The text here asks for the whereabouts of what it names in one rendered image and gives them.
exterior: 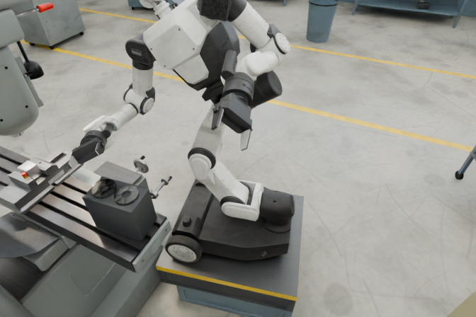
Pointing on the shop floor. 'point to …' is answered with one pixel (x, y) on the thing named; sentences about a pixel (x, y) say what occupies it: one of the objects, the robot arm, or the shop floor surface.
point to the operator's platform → (240, 277)
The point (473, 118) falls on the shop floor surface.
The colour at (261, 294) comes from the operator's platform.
